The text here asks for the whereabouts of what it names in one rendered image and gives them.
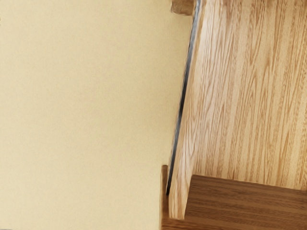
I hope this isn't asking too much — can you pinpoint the small wooden cabinet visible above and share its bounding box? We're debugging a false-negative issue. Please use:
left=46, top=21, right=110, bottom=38
left=159, top=0, right=307, bottom=230

